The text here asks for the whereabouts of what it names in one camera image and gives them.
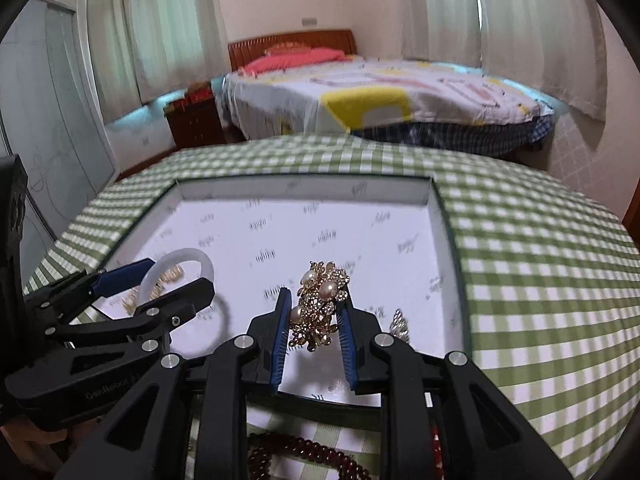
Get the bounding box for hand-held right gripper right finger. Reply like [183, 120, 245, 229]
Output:
[336, 290, 573, 480]

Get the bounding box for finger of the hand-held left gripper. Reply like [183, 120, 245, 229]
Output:
[44, 277, 217, 357]
[24, 258, 159, 327]

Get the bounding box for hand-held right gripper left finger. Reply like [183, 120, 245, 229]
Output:
[52, 287, 293, 480]

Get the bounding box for white bangle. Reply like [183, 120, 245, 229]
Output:
[139, 249, 217, 306]

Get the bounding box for gold pearl brooch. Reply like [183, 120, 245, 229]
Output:
[287, 260, 351, 353]

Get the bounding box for white jewelry box tray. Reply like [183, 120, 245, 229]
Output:
[97, 175, 473, 409]

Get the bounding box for small silver leaf brooch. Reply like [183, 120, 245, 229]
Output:
[387, 309, 412, 345]

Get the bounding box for glass wardrobe sliding door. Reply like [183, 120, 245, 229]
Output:
[0, 0, 118, 271]

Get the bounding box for wooden nightstand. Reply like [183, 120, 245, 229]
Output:
[165, 85, 227, 151]

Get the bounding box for red boxes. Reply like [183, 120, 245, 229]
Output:
[184, 82, 214, 104]

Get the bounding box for green checked tablecloth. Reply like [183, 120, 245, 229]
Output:
[22, 132, 640, 480]

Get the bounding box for white curtain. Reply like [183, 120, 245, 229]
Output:
[400, 0, 483, 68]
[82, 0, 141, 121]
[125, 0, 228, 103]
[470, 0, 608, 121]

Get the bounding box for bed with printed sheet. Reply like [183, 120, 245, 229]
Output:
[221, 55, 557, 156]

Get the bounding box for red pillow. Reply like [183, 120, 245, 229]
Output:
[242, 47, 351, 77]

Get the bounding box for wooden headboard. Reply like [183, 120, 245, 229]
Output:
[227, 29, 358, 72]

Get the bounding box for brown wooden door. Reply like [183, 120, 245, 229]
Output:
[622, 195, 640, 252]

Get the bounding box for gold chain jewelry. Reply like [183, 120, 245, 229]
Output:
[122, 267, 186, 312]

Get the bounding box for dark red bead bracelet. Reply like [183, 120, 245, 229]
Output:
[247, 432, 383, 480]

